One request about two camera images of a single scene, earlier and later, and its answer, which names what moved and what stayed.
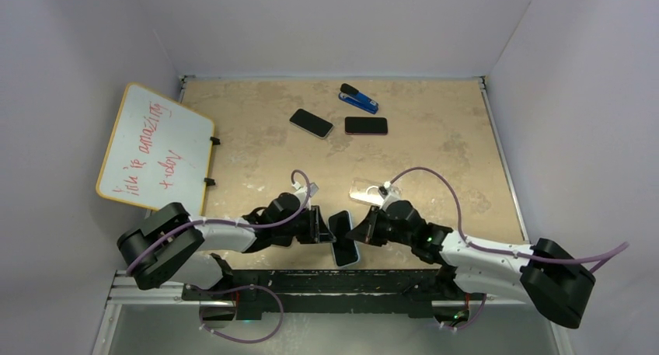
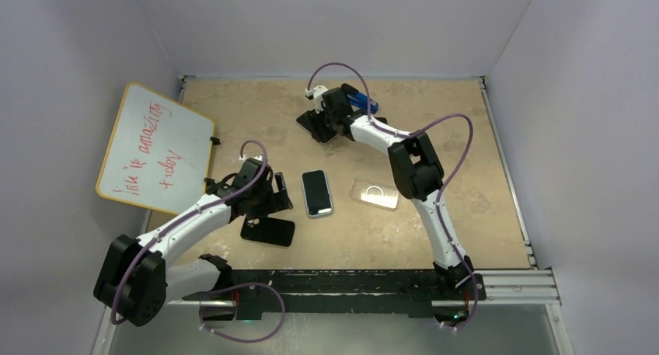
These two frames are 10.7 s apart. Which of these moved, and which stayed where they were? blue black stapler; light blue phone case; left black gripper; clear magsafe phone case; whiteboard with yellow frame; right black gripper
Moved: light blue phone case; left black gripper; right black gripper
Stayed: blue black stapler; clear magsafe phone case; whiteboard with yellow frame
